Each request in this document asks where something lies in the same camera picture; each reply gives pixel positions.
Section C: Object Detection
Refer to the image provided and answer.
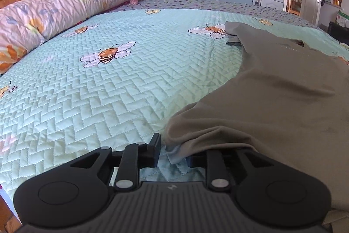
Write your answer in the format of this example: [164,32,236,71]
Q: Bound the grey t-shirt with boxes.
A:
[164,22,348,232]

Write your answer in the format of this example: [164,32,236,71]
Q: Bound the black chair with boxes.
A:
[327,21,349,45]

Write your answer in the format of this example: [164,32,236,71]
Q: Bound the wooden dining chair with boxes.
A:
[286,0,300,16]

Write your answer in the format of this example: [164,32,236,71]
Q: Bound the mint quilted bee bedspread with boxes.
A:
[1,9,348,196]

